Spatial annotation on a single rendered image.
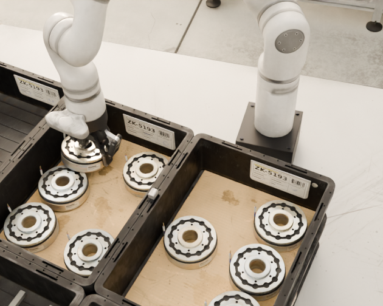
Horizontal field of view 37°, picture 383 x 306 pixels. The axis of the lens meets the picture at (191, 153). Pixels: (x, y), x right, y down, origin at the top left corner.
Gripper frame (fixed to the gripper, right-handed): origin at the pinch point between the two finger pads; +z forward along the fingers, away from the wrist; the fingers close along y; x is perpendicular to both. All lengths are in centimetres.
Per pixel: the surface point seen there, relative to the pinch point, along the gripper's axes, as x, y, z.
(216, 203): -2.7, -27.2, 3.7
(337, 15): -187, -4, 87
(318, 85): -59, -30, 16
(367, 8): -183, -18, 75
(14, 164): 13.2, 9.9, -5.5
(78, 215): 12.7, -3.2, 4.2
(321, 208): -5.2, -47.7, -5.3
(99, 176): 2.3, -1.4, 4.2
